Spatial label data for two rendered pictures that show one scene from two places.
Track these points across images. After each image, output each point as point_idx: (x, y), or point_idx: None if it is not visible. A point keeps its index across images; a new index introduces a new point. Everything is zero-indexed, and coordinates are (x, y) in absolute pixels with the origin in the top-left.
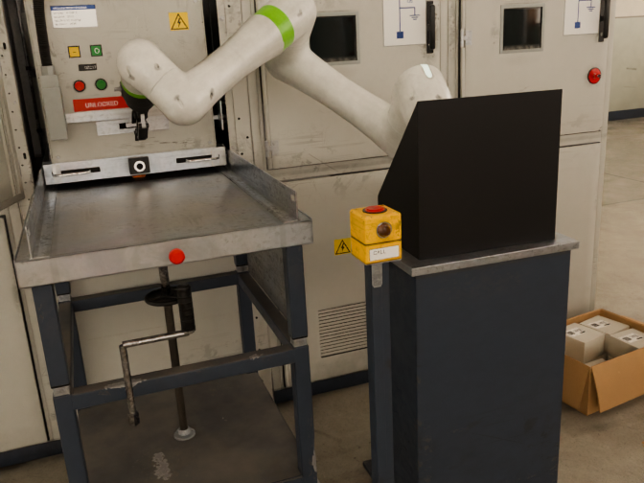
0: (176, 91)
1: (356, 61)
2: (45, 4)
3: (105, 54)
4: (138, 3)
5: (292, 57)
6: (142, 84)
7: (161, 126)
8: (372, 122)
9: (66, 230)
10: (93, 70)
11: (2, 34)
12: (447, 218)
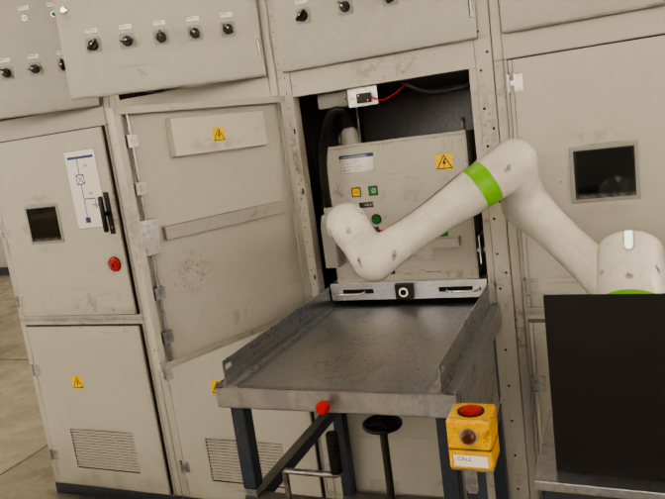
0: (359, 253)
1: (634, 196)
2: (335, 154)
3: (380, 193)
4: (408, 148)
5: (519, 206)
6: (338, 245)
7: (427, 256)
8: (590, 284)
9: (283, 357)
10: (370, 207)
11: (301, 182)
12: (592, 430)
